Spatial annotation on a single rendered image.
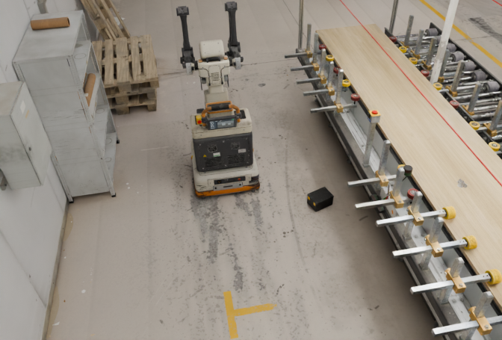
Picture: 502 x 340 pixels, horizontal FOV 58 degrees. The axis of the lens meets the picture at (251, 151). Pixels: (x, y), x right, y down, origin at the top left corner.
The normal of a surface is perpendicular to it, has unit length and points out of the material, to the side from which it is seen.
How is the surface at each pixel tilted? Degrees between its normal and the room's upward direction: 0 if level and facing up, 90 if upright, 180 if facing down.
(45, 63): 90
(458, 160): 0
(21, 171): 90
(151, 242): 0
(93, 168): 90
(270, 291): 0
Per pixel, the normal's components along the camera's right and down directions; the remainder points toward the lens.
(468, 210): -0.03, -0.77
